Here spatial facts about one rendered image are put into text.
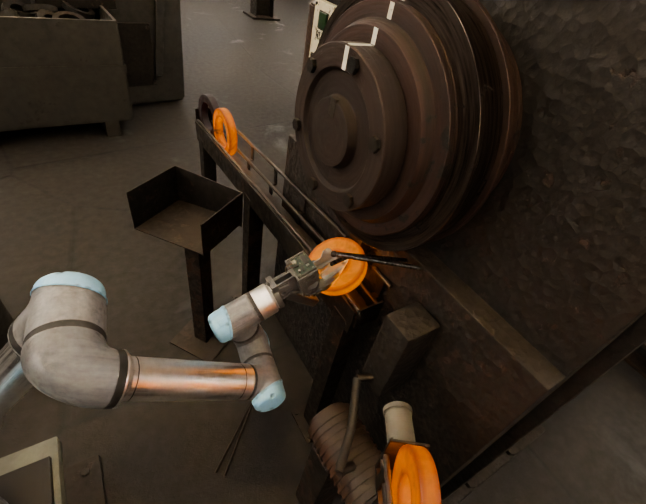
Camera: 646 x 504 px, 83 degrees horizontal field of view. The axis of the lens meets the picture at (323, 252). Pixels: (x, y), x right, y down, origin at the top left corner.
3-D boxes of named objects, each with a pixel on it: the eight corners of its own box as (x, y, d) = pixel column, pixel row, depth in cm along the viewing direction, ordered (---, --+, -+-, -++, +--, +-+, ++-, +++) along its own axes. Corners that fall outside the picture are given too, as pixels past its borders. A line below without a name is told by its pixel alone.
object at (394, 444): (411, 471, 73) (429, 443, 67) (412, 474, 72) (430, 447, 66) (375, 466, 72) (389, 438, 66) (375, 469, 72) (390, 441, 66)
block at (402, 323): (391, 356, 98) (421, 297, 82) (410, 381, 93) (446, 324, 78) (359, 372, 93) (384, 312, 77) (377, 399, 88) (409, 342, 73)
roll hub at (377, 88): (306, 162, 84) (326, 21, 66) (379, 236, 68) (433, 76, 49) (284, 165, 81) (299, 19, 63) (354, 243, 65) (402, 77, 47)
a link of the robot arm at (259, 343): (250, 378, 91) (234, 360, 83) (239, 342, 98) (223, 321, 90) (279, 364, 92) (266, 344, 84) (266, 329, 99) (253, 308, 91)
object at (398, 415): (407, 418, 78) (415, 402, 75) (413, 462, 71) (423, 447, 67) (379, 414, 78) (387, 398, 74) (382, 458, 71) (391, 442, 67)
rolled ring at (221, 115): (224, 164, 157) (231, 163, 158) (233, 139, 141) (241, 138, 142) (210, 126, 159) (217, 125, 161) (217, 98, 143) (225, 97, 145)
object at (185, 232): (191, 305, 168) (174, 164, 121) (240, 329, 163) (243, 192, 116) (159, 337, 154) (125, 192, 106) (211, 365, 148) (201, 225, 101)
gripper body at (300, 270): (321, 269, 83) (274, 296, 81) (326, 289, 90) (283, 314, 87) (305, 248, 88) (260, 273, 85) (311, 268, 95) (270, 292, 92)
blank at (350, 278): (341, 233, 101) (338, 226, 99) (380, 266, 92) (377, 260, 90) (299, 270, 99) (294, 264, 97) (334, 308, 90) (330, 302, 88)
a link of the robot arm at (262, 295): (267, 324, 87) (254, 300, 91) (284, 314, 88) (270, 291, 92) (258, 309, 81) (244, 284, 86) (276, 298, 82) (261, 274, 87)
